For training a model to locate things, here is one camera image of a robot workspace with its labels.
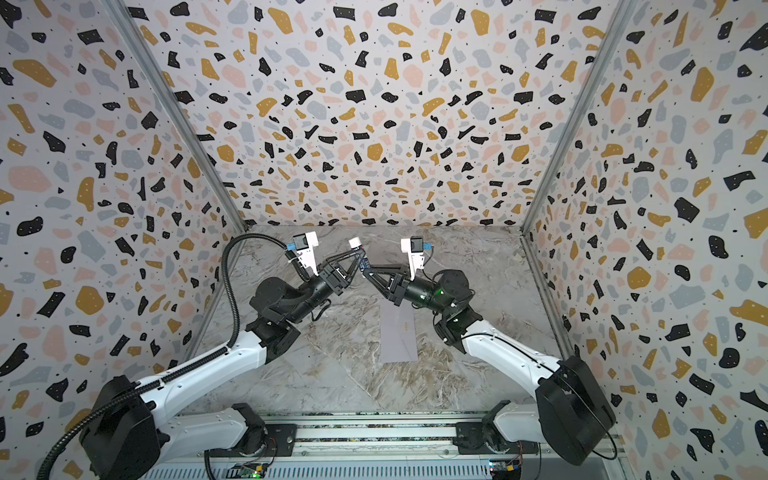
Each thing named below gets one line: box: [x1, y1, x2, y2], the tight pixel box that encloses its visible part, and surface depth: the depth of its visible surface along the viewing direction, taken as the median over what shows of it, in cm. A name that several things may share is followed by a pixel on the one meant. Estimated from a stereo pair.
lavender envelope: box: [380, 300, 419, 364], surface depth 94 cm
